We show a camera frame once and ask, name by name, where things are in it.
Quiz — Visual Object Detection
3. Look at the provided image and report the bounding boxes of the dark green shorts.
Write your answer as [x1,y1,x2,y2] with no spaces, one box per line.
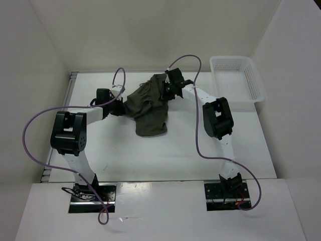
[124,74,169,137]

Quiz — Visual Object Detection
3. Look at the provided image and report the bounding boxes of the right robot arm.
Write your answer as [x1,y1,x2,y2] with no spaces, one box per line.
[161,68,242,198]

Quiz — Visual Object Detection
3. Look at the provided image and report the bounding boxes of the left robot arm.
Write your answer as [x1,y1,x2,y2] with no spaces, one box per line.
[50,85,125,201]

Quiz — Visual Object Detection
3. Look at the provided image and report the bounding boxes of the white plastic basket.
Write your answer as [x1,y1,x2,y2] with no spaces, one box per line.
[210,56,266,103]

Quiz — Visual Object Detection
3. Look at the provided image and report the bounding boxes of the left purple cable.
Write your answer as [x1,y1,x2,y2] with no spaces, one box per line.
[23,67,126,225]

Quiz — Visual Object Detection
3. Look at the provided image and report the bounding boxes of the purple cable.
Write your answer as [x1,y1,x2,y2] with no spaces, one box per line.
[167,54,264,211]
[23,67,126,225]

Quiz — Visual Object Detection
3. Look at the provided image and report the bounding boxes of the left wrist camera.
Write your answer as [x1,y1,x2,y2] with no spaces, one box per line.
[110,85,124,98]

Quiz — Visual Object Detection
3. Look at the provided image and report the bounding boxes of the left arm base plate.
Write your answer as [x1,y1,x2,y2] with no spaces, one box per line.
[66,182,117,206]

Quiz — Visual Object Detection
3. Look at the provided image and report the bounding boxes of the aluminium table edge rail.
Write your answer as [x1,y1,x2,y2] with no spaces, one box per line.
[41,72,78,182]

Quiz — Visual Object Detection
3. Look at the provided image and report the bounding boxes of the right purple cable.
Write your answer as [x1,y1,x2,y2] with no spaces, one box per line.
[167,54,264,211]

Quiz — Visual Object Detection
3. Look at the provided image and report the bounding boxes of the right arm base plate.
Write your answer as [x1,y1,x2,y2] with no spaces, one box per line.
[204,180,250,204]

